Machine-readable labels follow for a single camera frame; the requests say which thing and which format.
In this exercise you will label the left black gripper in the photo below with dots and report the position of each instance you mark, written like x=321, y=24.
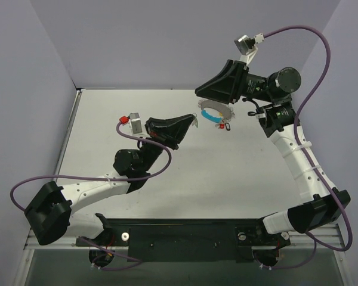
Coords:
x=160, y=137

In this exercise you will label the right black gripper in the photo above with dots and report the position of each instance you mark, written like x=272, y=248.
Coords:
x=241, y=82

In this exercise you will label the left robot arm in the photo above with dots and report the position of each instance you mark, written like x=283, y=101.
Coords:
x=50, y=210

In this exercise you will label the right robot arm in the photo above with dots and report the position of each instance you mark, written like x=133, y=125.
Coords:
x=321, y=201

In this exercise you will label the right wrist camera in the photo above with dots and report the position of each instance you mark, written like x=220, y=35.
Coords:
x=248, y=47

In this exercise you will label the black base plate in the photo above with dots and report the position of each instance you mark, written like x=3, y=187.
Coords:
x=191, y=240

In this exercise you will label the aluminium frame rail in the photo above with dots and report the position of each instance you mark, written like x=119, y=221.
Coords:
x=329, y=234

